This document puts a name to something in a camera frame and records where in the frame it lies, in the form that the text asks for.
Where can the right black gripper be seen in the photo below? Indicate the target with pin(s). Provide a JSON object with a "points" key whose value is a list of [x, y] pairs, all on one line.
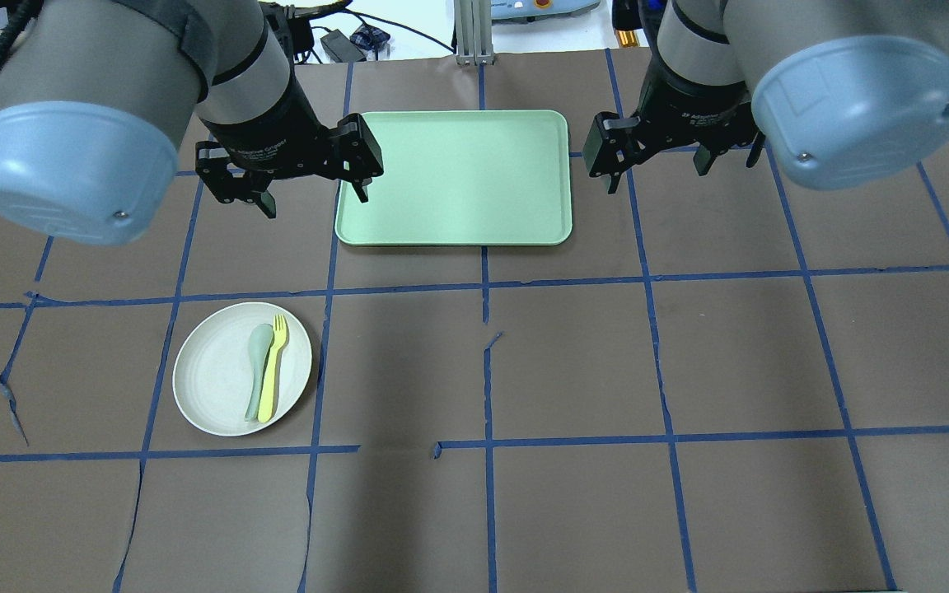
{"points": [[687, 107]]}

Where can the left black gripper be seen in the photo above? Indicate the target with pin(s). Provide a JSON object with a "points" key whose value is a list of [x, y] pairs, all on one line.
{"points": [[270, 132]]}

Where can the yellow plastic fork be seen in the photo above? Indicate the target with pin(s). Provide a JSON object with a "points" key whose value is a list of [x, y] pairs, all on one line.
{"points": [[268, 398]]}

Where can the pale green plastic spoon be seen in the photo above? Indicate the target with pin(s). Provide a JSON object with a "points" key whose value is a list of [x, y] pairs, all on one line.
{"points": [[259, 343]]}

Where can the white round plate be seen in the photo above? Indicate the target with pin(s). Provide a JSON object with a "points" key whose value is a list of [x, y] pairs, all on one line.
{"points": [[212, 376]]}

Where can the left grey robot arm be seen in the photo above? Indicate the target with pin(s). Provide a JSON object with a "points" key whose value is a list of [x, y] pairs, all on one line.
{"points": [[95, 98]]}

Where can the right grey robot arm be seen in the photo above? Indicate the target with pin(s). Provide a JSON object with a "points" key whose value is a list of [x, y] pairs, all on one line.
{"points": [[844, 92]]}

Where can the black power adapter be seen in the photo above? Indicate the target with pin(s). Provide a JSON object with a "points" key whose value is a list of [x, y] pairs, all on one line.
{"points": [[340, 49]]}

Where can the light green tray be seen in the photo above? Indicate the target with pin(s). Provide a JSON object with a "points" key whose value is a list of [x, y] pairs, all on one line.
{"points": [[463, 178]]}

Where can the blue teach pendant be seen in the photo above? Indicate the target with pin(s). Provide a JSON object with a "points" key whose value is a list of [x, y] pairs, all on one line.
{"points": [[531, 11]]}

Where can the aluminium frame post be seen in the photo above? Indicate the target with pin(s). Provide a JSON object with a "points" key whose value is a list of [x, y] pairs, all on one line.
{"points": [[472, 26]]}

